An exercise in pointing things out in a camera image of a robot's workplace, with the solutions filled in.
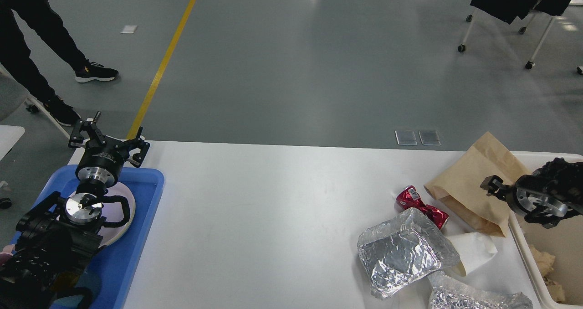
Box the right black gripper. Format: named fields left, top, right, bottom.
left=480, top=175, right=568, bottom=229

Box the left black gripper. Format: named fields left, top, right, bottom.
left=68, top=111, right=150, bottom=186

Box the brown paper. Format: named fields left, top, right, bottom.
left=528, top=244, right=566, bottom=304

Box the white paper cup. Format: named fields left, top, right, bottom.
left=446, top=232, right=498, bottom=277

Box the brown paper bag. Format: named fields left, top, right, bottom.
left=424, top=132, right=531, bottom=237

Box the pink plate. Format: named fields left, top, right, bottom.
left=93, top=182, right=136, bottom=247

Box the crushed red can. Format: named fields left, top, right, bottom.
left=396, top=185, right=450, bottom=230

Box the aluminium foil container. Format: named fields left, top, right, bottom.
left=357, top=208, right=460, bottom=300

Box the teal mug yellow inside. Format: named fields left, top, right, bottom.
left=50, top=272, right=102, bottom=309

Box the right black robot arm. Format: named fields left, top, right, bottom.
left=480, top=158, right=583, bottom=229

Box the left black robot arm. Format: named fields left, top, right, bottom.
left=0, top=113, right=150, bottom=309

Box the white plastic bin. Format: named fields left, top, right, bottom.
left=508, top=152, right=583, bottom=309

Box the white side table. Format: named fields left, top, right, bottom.
left=0, top=125, right=25, bottom=160

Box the crumpled foil piece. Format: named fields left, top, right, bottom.
left=428, top=272, right=533, bottom=309

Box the blue plastic tray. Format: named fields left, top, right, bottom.
left=31, top=165, right=164, bottom=309

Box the pink HOME mug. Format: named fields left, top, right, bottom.
left=0, top=244, right=15, bottom=265

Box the person in black trousers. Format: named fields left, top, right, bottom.
left=0, top=0, right=120, bottom=127

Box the white clothes rack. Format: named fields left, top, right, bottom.
left=447, top=6, right=582, bottom=79

